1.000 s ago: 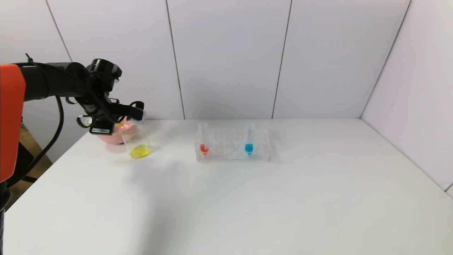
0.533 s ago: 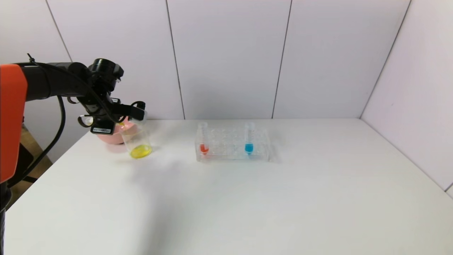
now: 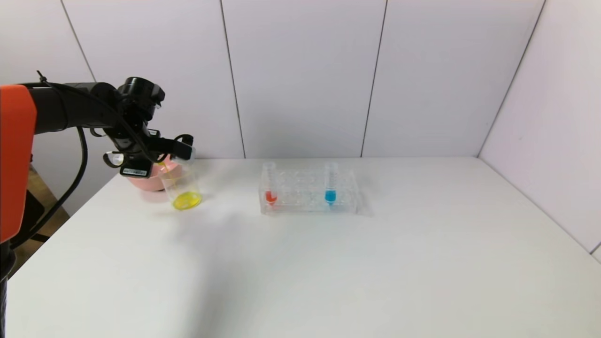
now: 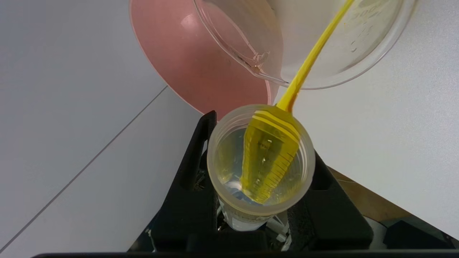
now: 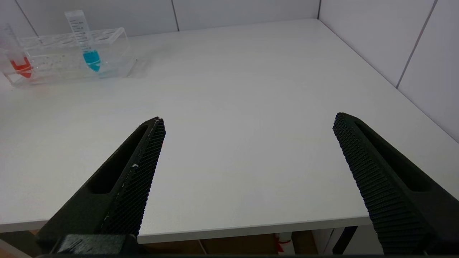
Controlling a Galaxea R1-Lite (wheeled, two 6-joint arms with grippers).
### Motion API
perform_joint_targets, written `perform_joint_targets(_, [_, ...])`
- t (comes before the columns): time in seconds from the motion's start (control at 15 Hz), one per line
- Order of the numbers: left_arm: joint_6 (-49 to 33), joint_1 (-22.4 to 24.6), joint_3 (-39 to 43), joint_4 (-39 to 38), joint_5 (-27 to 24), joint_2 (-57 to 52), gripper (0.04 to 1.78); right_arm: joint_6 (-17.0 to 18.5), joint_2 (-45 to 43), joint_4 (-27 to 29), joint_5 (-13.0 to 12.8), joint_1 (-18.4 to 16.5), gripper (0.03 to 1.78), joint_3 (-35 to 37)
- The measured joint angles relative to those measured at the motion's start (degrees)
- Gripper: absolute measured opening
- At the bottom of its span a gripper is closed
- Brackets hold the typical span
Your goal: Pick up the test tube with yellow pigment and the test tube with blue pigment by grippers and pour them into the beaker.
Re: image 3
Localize pink bowl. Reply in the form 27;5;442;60
124;155;184;192

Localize test tube with blue pigment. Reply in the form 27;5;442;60
324;162;339;206

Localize clear plastic test tube rack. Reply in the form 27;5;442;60
258;162;361;216

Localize test tube with red pigment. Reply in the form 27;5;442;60
263;162;279;206

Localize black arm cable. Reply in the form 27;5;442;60
12;70;162;249

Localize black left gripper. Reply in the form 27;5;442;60
119;153;153;178

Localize clear glass beaker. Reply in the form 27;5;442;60
159;161;203;211

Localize black chair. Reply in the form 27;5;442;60
21;188;71;245

